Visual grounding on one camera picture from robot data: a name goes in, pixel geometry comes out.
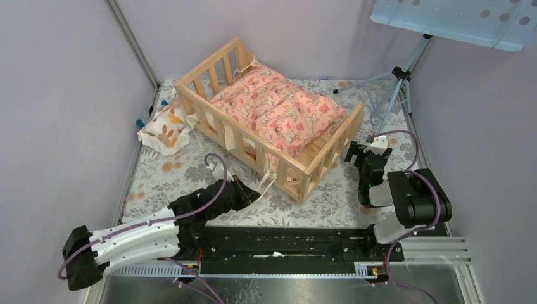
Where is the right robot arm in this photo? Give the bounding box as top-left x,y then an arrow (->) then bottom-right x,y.
344,136 -> 453,261

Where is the light blue perforated panel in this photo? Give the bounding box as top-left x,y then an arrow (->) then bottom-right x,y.
370,0 -> 536,52

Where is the pink patterned bed cushion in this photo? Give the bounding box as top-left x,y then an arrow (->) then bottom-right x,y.
210,65 -> 346,156

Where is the blue toy item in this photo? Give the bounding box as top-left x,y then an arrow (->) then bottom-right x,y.
136,99 -> 172,130

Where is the grey diagonal pole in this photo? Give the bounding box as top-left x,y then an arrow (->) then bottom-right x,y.
104,0 -> 160,91

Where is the wooden pet bed frame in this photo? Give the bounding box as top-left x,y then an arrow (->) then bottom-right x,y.
175,38 -> 365,202

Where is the black tripod stand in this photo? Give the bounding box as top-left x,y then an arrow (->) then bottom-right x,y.
332,34 -> 433,133

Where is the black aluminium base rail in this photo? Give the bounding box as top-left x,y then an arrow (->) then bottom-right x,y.
92,223 -> 471,278

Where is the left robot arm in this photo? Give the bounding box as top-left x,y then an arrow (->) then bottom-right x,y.
57,175 -> 262,291

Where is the floral small pillow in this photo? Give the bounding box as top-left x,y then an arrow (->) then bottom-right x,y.
137,97 -> 193,156

